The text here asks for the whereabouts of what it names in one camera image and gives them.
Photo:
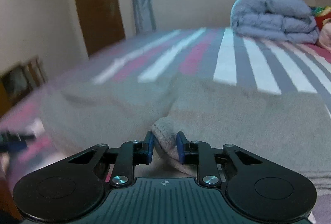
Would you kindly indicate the colourful printed cloth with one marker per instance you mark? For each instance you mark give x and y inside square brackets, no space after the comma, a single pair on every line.
[322,10]

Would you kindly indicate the bed with striped sheet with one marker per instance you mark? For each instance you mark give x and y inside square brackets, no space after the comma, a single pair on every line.
[227,58]

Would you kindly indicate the red cloth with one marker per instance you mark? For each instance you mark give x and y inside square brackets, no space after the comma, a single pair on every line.
[322,22]

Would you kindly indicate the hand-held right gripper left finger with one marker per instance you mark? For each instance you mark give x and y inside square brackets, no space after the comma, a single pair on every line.
[149,147]

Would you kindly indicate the folded pink blanket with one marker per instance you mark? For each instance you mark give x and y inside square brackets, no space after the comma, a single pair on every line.
[326,36]

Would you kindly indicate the brown wooden door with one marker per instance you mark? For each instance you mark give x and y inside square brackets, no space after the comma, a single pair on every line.
[98,6]

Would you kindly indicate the grey pants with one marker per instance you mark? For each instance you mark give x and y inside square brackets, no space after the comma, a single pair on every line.
[232,123]

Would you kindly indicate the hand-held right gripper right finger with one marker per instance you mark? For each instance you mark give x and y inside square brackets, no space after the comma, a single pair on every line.
[181,149]

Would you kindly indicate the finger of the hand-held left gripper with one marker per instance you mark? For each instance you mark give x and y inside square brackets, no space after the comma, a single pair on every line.
[18,136]
[15,146]

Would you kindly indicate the folded blue duvet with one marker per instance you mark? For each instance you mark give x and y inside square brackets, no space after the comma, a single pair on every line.
[274,17]

